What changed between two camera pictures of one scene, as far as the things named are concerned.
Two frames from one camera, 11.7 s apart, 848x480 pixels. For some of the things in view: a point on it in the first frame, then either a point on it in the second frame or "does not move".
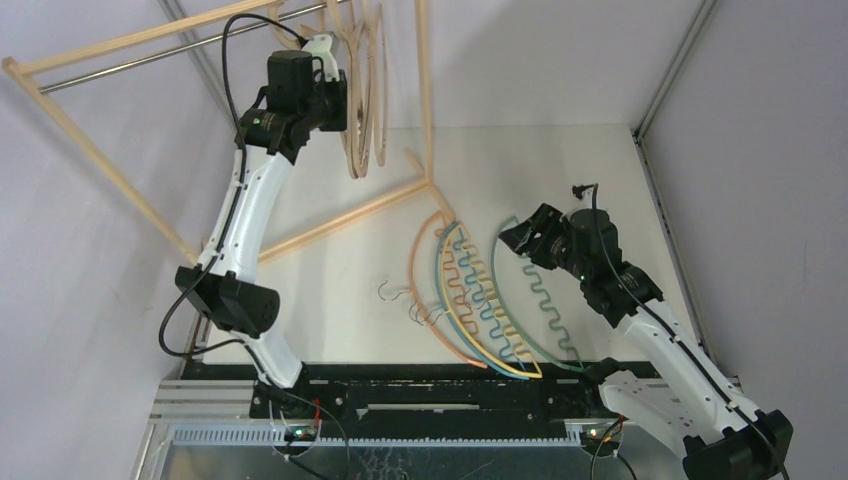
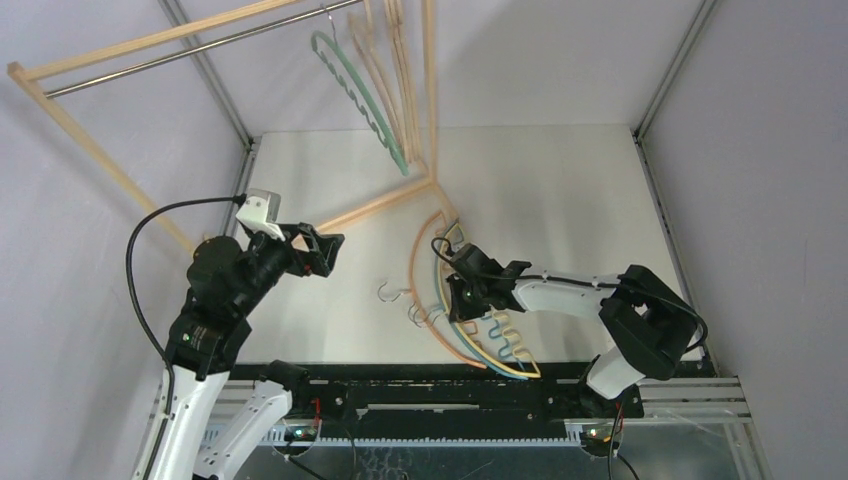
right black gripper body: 536,232 to 465,285
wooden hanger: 367,96 to 400,79
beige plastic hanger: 352,59 to 374,76
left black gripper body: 327,107 to 273,257
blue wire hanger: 485,304 does not move
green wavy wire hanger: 545,305 to 331,40
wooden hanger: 381,118 to 406,97
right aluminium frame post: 678,58 does not move
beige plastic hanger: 357,136 to 376,56
